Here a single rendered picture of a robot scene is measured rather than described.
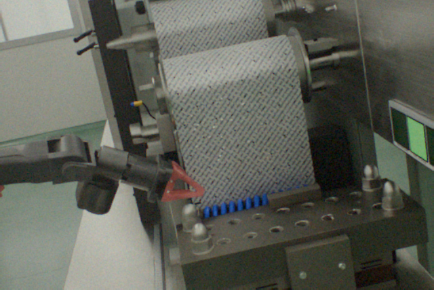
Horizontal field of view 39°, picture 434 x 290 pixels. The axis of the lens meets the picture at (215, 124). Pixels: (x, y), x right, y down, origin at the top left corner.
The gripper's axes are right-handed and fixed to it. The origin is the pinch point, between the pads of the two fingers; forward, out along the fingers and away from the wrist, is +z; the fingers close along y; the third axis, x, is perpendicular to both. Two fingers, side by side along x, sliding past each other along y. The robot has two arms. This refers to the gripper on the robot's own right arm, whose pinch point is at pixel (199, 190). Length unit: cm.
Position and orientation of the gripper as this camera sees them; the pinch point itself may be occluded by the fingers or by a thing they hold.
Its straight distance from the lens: 115.2
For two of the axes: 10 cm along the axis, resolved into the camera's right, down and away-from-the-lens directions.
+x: 3.4, -9.2, -1.8
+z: 9.3, 3.1, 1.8
